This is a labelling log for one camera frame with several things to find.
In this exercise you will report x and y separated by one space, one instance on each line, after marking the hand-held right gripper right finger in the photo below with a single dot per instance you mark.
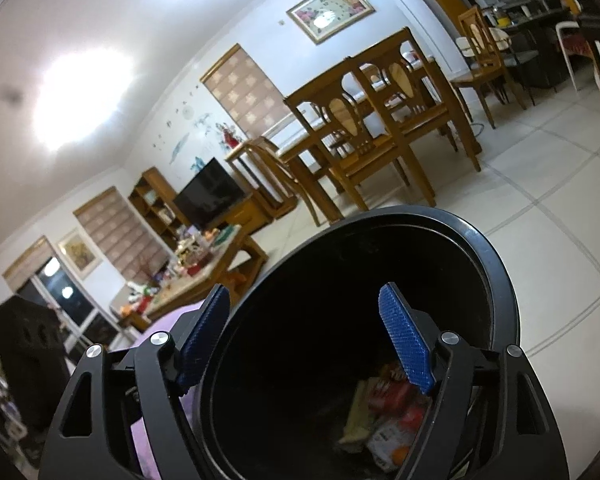
405 340

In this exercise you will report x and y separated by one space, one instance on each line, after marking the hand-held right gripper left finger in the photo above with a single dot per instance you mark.
205 330

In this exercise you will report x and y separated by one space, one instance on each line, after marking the red snack packet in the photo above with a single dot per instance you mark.
395 397

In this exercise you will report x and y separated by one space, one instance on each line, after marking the yellow printed plastic packet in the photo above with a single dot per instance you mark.
360 410

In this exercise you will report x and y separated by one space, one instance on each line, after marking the black trash bin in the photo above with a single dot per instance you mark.
290 360

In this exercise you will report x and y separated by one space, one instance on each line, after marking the white printed mailer bag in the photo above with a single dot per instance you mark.
385 435

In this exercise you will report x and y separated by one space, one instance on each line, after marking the wooden coffee table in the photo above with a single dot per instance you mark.
215 265

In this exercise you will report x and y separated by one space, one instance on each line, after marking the glass balcony door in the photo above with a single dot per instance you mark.
75 300

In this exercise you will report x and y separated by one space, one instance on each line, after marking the beige patterned roller blind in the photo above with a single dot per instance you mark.
117 235
245 90
27 265

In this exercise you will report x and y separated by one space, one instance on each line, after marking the wooden television cabinet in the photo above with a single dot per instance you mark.
252 215

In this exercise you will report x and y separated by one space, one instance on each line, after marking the framed sunflower painting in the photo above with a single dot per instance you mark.
79 252

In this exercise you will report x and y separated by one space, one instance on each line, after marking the black television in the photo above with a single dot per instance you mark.
207 195

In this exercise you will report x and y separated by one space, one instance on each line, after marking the wooden bookshelf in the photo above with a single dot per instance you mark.
150 195

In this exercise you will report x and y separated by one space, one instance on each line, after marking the wooden dining chair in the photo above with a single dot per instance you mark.
375 160
425 117
280 170
480 77

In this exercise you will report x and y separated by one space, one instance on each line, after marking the tall wooden plant stand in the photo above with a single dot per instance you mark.
235 152

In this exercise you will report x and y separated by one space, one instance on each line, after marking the wooden dining table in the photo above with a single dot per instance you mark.
300 142

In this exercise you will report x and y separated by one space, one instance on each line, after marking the bright ceiling light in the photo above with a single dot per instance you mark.
80 95

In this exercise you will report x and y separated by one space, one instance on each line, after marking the black table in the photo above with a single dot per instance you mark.
535 60

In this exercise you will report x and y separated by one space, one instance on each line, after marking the white standing air conditioner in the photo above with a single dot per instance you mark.
420 20

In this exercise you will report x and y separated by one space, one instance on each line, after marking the framed floral picture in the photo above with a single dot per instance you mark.
330 10

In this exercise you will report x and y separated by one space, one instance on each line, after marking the white chair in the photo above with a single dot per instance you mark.
572 45

